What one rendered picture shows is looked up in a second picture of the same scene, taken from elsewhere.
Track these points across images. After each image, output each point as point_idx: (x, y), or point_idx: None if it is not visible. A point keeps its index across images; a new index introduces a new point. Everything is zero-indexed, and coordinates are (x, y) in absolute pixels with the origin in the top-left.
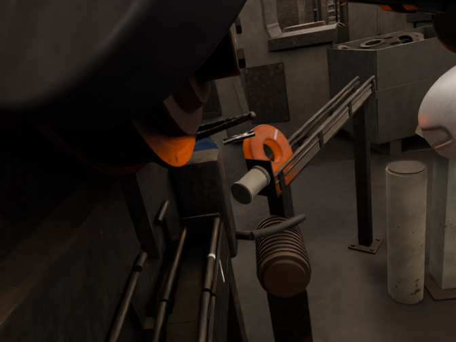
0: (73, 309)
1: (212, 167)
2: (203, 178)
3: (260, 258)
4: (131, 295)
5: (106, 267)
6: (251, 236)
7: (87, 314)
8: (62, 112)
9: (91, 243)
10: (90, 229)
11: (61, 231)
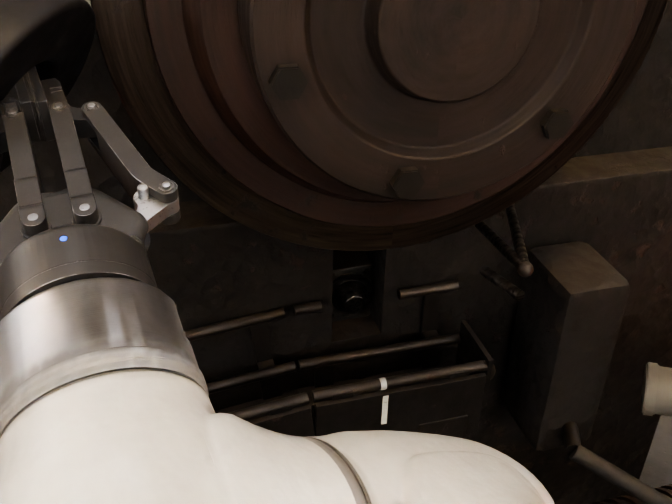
0: (162, 279)
1: (560, 299)
2: (547, 302)
3: (594, 503)
4: (250, 322)
5: (239, 278)
6: (573, 451)
7: (180, 294)
8: None
9: (225, 246)
10: (232, 233)
11: (208, 216)
